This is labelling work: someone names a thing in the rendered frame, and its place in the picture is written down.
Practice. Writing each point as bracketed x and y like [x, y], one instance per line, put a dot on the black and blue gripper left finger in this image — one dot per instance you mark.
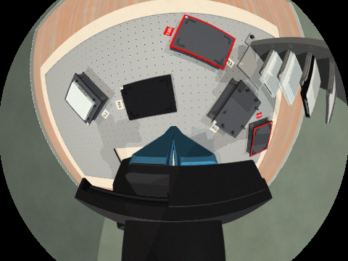
[160, 151]

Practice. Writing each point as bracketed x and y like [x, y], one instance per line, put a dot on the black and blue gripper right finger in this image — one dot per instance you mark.
[189, 152]

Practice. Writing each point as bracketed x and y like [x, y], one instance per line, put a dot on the white well plate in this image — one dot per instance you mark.
[268, 76]
[288, 82]
[79, 100]

